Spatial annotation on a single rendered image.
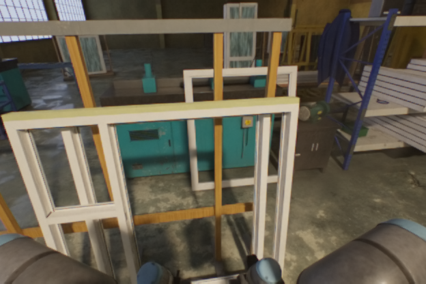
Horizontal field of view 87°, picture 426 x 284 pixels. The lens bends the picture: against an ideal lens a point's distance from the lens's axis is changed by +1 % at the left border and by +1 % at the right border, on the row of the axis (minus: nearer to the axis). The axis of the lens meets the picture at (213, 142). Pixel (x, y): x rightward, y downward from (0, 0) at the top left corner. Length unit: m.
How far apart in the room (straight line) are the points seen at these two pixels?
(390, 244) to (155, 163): 2.84
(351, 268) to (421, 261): 0.11
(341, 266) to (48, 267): 0.47
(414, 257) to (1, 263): 0.66
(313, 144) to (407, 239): 2.73
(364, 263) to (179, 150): 2.71
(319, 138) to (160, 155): 2.09
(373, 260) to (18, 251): 0.58
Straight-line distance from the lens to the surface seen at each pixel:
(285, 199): 1.57
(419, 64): 4.92
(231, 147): 3.09
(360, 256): 0.48
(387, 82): 4.11
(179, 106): 1.19
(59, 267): 0.48
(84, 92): 1.39
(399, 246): 0.52
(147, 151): 3.03
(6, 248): 0.55
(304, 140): 3.14
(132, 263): 1.72
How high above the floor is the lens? 1.90
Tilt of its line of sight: 27 degrees down
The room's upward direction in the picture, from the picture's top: 1 degrees counter-clockwise
